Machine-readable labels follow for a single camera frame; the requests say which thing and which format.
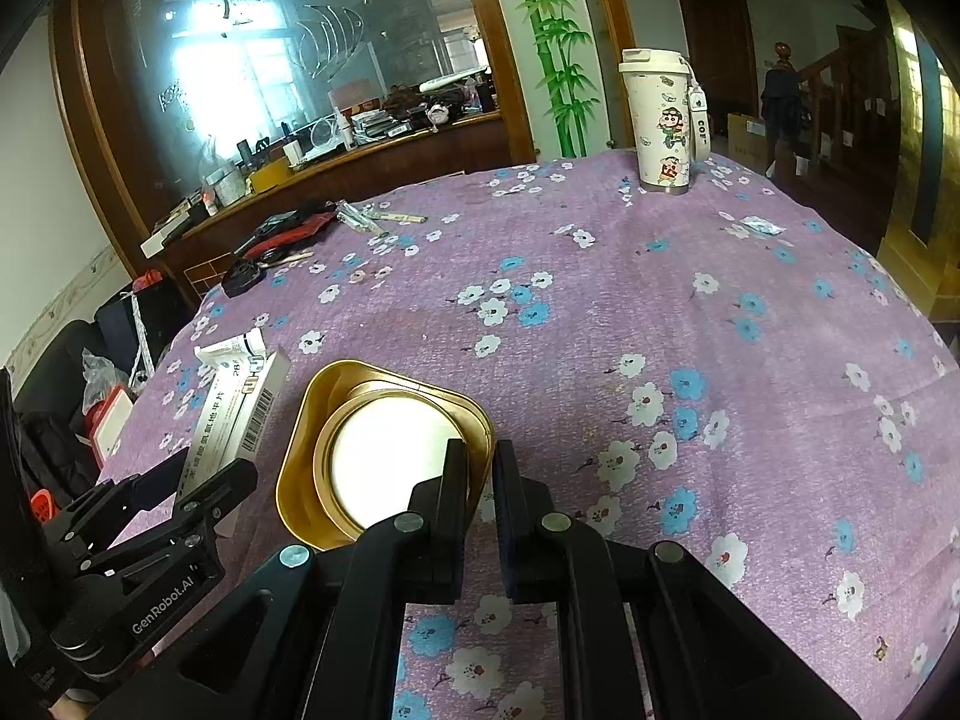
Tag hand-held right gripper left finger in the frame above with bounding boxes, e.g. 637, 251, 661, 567
97, 439, 470, 720

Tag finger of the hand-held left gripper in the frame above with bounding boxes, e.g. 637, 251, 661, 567
41, 448, 190, 550
73, 457, 260, 578

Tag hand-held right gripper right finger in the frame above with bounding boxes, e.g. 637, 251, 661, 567
491, 439, 863, 720

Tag white medicine box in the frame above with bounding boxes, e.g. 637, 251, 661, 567
174, 345, 292, 533

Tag white red-rimmed tray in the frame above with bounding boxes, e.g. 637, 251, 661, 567
94, 382, 136, 466

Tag clear plastic bag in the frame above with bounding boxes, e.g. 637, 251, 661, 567
81, 349, 132, 413

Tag black sofa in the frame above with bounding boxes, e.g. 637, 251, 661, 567
15, 319, 98, 496

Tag white ointment tube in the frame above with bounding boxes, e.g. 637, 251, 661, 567
193, 328, 269, 368

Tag black bag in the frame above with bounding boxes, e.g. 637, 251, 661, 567
97, 292, 188, 391

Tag black scissors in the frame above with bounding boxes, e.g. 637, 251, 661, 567
223, 259, 263, 297

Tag red black pliers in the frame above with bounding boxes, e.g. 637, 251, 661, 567
251, 199, 338, 256

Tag clear wrapped thin sticks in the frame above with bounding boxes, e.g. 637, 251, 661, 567
335, 200, 427, 233

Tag wooden counter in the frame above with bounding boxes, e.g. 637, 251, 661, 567
142, 109, 511, 301

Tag cartoon print tumbler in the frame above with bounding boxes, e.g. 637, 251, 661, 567
617, 47, 710, 196

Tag wood framed glass partition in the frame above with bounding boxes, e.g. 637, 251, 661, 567
49, 0, 638, 286

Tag cardboard box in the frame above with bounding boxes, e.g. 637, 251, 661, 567
726, 112, 781, 166

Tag dark jacket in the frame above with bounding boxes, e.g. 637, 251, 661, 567
761, 67, 811, 166

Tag wooden door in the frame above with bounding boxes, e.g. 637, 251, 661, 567
673, 0, 758, 140

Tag wooden stair railing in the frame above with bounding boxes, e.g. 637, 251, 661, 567
772, 41, 901, 181

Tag white strap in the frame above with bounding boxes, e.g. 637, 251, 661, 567
129, 292, 151, 383

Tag green bamboo wall decal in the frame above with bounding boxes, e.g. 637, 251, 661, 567
495, 0, 601, 158

